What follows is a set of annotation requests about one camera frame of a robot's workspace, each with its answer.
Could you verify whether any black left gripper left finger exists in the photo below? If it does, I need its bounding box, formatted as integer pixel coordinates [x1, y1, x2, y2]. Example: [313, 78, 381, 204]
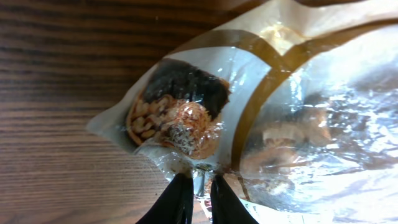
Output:
[136, 174, 193, 224]

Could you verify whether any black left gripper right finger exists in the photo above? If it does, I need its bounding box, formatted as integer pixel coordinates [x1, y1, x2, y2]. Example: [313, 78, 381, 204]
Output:
[210, 175, 258, 224]

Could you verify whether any beige brown snack packet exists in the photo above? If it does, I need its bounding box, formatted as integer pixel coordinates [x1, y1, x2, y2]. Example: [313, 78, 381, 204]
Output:
[87, 0, 397, 223]

